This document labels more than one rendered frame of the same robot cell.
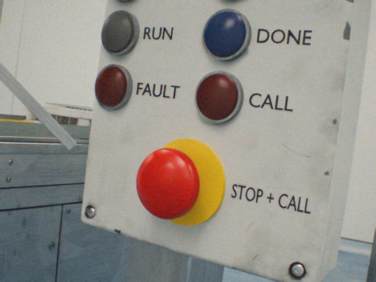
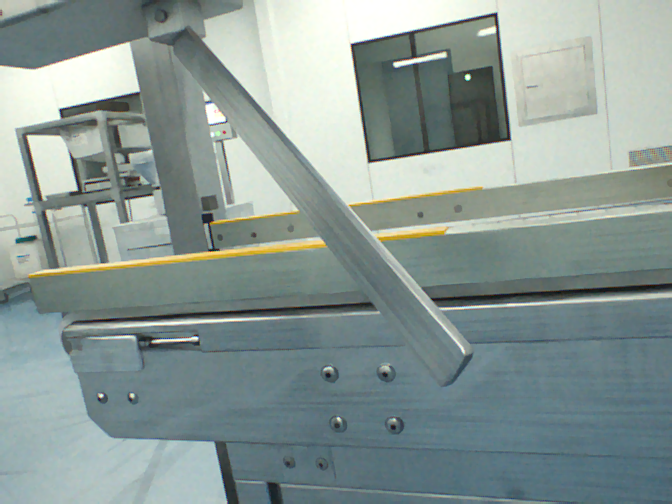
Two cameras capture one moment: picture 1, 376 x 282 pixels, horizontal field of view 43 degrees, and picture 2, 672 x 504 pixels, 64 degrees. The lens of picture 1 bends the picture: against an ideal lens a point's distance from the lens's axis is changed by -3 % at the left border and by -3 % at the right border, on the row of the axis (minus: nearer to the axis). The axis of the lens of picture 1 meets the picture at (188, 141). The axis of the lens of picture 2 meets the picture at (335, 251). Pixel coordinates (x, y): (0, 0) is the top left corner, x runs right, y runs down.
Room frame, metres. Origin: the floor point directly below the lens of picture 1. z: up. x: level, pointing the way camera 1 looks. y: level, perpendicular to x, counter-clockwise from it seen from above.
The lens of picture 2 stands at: (0.95, 0.05, 0.90)
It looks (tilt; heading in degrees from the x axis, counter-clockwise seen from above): 9 degrees down; 79
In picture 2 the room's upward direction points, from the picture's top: 9 degrees counter-clockwise
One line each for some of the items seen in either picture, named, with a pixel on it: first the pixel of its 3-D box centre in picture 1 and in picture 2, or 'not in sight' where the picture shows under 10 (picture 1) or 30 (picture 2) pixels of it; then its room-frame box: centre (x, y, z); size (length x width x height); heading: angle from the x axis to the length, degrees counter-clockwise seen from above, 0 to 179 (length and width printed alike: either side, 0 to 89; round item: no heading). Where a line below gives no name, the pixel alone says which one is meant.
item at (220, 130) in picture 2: not in sight; (219, 152); (0.99, 3.36, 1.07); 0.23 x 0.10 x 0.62; 156
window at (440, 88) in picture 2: not in sight; (429, 91); (3.07, 5.07, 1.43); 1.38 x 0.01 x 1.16; 156
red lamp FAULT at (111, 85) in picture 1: (111, 86); not in sight; (0.33, 0.05, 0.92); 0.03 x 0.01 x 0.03; 58
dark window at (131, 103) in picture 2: not in sight; (121, 149); (-0.01, 6.45, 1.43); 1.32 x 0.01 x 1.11; 156
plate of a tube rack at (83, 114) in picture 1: (84, 113); not in sight; (1.41, 0.30, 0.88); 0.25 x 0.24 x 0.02; 57
